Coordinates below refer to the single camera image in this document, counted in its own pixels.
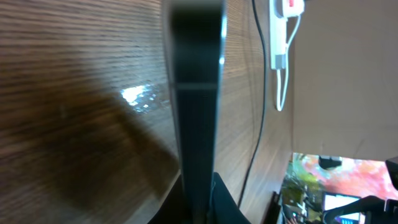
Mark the white power strip cord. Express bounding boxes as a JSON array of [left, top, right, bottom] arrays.
[[275, 14, 302, 112]]

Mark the colourful patterned cloth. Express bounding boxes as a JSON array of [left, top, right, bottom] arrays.
[[281, 152, 398, 224]]

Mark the white power strip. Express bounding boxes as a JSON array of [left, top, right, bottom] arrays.
[[269, 0, 287, 70]]

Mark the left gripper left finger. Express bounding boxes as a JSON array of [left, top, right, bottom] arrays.
[[148, 175, 186, 224]]

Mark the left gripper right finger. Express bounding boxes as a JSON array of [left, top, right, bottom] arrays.
[[211, 172, 250, 224]]

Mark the white charger plug adapter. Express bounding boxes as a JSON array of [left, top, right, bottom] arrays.
[[282, 0, 305, 18]]

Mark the black charger cable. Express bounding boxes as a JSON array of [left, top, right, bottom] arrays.
[[238, 0, 269, 208]]

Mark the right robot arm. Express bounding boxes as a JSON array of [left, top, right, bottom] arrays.
[[322, 195, 397, 224]]

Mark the turquoise screen smartphone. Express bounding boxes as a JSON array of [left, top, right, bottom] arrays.
[[164, 0, 228, 223]]

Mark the brown cardboard panel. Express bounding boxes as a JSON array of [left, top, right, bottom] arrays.
[[294, 0, 397, 161]]

